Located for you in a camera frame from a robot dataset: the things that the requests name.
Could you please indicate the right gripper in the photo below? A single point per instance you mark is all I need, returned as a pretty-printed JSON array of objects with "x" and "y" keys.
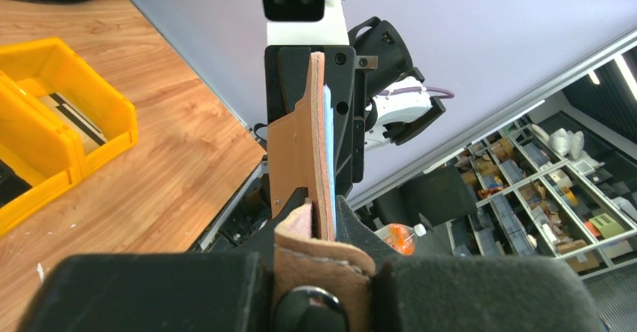
[{"x": 285, "y": 75}]

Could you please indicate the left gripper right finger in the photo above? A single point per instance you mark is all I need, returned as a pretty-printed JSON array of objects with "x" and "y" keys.
[{"x": 447, "y": 293}]

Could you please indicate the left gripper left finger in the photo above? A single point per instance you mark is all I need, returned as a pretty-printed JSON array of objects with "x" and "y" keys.
[{"x": 189, "y": 291}]

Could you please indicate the beige leather card holder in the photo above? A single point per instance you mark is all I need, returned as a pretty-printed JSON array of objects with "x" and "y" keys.
[{"x": 315, "y": 278}]

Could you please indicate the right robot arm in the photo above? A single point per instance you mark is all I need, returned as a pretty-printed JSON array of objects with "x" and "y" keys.
[{"x": 377, "y": 93}]

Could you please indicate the yellow bin with striped cards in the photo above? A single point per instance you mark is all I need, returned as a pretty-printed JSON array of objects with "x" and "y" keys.
[{"x": 67, "y": 91}]

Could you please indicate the striped cards in bin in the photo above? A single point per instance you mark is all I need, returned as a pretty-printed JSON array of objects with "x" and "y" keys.
[{"x": 91, "y": 135}]

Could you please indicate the orange capped bottle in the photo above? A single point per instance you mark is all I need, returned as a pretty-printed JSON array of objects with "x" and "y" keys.
[{"x": 401, "y": 238}]

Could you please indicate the metal storage shelf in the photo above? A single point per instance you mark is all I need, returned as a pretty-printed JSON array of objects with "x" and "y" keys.
[{"x": 533, "y": 200}]

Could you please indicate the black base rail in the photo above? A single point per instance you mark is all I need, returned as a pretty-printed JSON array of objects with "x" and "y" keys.
[{"x": 245, "y": 213}]

